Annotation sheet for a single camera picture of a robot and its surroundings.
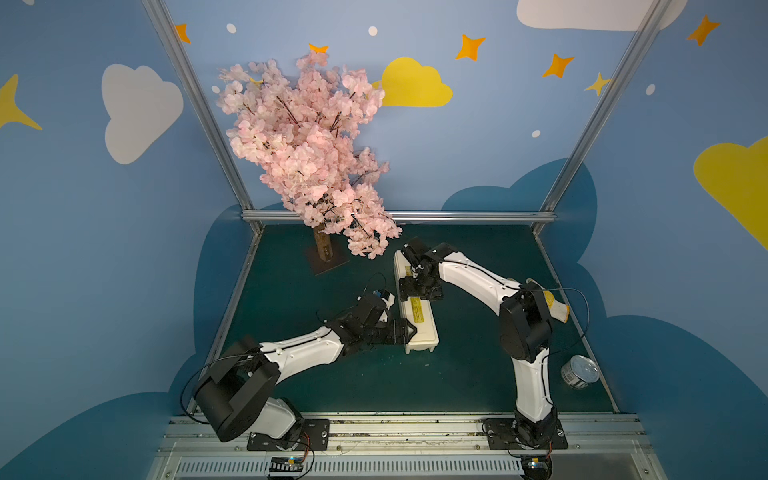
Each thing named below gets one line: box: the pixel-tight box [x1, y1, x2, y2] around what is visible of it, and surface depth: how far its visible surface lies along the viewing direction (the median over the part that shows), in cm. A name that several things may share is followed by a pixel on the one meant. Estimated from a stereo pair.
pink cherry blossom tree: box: [217, 52, 401, 263], surface depth 76 cm
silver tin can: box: [561, 355, 600, 389], surface depth 82 cm
